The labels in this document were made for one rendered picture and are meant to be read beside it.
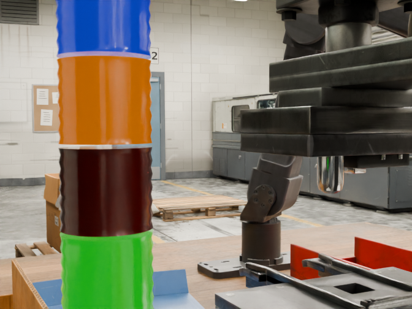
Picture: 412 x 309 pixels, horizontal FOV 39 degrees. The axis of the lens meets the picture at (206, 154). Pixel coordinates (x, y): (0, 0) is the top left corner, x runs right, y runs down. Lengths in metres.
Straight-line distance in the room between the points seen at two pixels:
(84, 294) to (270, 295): 0.29
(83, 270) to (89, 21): 0.09
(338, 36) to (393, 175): 6.98
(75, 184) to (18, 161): 11.04
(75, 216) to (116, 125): 0.04
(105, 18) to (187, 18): 11.97
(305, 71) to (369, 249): 0.45
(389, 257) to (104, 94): 0.67
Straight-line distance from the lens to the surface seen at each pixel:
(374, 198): 7.61
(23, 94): 11.27
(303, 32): 0.85
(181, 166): 11.97
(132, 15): 0.23
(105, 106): 0.22
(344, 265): 0.59
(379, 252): 0.86
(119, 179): 0.22
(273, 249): 0.91
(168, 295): 0.71
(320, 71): 0.46
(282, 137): 0.44
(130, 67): 0.22
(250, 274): 0.58
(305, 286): 0.51
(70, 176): 0.23
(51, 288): 0.70
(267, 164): 0.88
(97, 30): 0.22
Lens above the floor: 1.13
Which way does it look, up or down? 3 degrees down
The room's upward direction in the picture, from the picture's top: straight up
